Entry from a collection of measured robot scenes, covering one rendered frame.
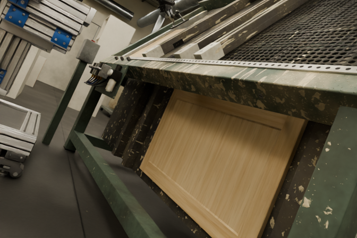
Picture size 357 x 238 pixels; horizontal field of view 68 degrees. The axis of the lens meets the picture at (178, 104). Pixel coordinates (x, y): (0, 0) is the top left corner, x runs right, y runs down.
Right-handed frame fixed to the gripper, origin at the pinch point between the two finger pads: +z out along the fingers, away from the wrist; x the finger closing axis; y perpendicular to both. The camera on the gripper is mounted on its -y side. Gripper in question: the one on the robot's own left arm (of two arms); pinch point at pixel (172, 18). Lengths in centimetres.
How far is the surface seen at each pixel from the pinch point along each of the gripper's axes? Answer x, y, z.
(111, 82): 93, -11, 11
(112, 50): -149, 309, 48
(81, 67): 74, 50, 3
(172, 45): 51, -34, 9
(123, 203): 149, -60, 46
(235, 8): -8, -56, 9
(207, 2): -55, -4, 4
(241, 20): 42, -84, 6
